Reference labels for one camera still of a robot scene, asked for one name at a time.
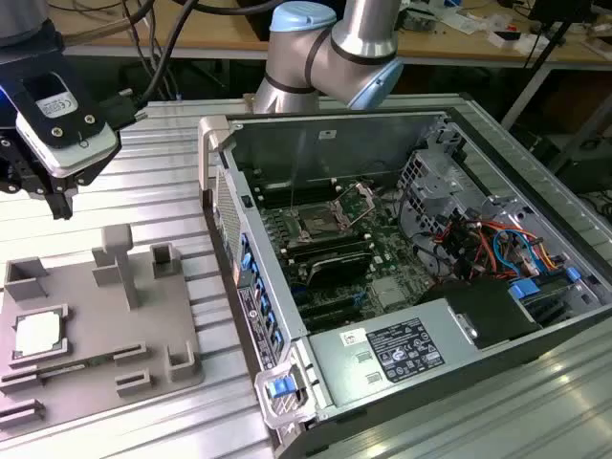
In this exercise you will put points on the silver chipset heatsink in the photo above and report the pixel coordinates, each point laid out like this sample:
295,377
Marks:
388,291

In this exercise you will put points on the CPU socket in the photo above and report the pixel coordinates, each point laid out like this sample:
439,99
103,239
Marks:
316,223

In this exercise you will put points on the black box under desk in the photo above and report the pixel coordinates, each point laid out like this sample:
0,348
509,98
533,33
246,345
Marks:
588,172

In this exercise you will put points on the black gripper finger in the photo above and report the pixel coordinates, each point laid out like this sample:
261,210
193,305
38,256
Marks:
60,201
10,167

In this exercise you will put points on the green motherboard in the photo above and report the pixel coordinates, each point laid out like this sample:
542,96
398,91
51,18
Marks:
387,244

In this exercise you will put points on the green RAM stick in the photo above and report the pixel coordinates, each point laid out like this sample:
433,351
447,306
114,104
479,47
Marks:
72,367

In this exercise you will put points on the blue case latch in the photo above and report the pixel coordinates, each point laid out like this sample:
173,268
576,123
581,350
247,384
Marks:
279,387

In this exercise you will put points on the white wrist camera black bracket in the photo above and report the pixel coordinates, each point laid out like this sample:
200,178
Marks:
76,153

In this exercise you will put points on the wooden desk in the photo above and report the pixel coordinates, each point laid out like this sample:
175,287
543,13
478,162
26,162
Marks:
215,28

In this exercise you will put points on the grey parts rack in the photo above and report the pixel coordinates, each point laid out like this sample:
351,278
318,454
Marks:
95,325

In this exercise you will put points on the small blue clip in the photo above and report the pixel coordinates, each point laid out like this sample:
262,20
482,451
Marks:
574,275

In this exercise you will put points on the black RAM slot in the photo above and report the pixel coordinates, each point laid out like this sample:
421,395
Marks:
296,185
301,195
325,241
330,251

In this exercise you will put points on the grey power supply unit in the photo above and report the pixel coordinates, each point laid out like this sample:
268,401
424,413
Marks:
344,378

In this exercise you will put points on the black expansion slot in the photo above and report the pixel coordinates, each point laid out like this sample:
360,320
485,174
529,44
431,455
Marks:
339,319
334,308

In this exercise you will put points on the metal drive cage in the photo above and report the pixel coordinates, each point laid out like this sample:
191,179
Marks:
430,184

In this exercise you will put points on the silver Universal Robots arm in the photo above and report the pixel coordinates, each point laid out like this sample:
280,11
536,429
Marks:
354,38

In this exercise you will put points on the silver CPU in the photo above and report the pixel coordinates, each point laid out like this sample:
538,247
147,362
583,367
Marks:
38,334

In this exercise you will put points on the thin metal locking lever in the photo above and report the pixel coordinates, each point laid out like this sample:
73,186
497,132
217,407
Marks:
292,198

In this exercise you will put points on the open PC case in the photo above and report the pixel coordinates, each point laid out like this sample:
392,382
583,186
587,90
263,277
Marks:
334,138

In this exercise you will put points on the green circuit board device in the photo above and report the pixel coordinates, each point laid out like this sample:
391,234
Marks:
421,20

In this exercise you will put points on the black plastic shroud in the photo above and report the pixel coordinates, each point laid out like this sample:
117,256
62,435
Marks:
483,311

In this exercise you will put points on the blue disk carrier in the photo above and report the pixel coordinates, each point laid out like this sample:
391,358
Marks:
523,289

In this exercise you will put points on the black graphics card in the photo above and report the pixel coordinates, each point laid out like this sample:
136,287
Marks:
339,268

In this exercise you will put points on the black tripod stand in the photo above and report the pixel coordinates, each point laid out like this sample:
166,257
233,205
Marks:
554,38

